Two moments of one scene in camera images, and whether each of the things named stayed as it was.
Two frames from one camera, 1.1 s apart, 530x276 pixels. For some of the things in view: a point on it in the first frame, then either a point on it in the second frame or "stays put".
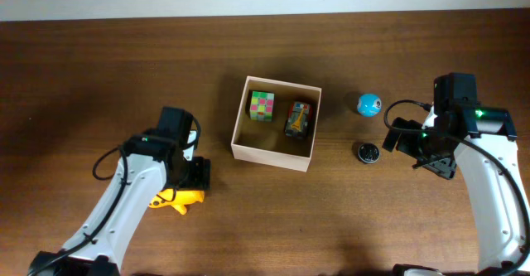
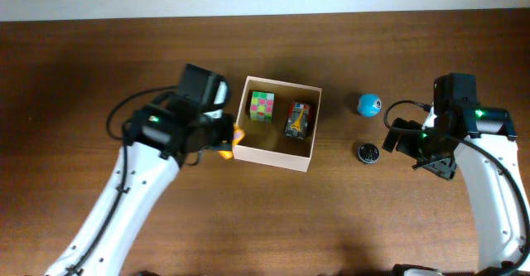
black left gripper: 198,174 → 222,131
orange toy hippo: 177,199 → 238,135
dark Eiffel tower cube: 298,120 stays put
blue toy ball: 368,104 stays put
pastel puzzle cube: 262,106 stays put
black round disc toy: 368,152 stays put
